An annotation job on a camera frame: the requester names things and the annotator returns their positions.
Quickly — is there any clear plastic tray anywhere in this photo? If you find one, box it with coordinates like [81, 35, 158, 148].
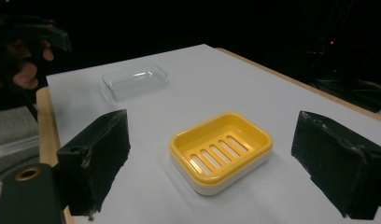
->
[101, 64, 170, 102]

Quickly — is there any yellow and white soap dish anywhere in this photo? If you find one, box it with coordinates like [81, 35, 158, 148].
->
[168, 112, 274, 197]

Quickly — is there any white table sheet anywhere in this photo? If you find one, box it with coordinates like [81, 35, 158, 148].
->
[46, 43, 381, 224]

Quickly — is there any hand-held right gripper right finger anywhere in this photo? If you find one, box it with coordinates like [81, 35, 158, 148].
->
[290, 110, 381, 221]

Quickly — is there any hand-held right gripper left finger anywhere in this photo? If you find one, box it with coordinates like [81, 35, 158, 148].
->
[56, 108, 132, 218]

